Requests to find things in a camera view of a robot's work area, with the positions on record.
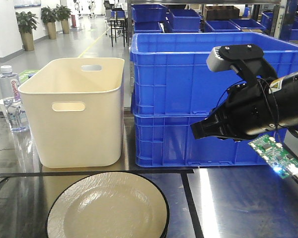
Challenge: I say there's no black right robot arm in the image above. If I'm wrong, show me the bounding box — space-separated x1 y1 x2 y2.
191 71 298 141

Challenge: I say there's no potted plant gold pot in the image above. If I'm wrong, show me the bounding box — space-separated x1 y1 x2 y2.
15 11 38 51

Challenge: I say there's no green circuit board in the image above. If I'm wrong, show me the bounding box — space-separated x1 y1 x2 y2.
248 134 298 179

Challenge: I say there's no cream plastic bin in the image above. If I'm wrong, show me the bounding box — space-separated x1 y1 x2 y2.
19 58 125 168

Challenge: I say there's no large blue plastic crate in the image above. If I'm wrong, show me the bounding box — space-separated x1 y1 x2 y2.
130 32 298 117

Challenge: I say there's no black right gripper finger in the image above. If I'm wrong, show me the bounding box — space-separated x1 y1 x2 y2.
190 114 228 139

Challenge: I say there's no water bottle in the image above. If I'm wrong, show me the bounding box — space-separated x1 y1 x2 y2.
0 65 29 133

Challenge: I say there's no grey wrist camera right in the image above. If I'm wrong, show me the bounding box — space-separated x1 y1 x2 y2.
206 44 278 86

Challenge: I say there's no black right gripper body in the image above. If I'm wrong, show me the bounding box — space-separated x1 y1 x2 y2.
211 79 281 140

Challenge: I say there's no black cable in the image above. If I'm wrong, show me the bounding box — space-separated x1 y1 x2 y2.
255 76 298 141

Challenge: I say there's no lower blue plastic crate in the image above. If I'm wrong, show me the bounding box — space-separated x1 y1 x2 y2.
133 113 266 168

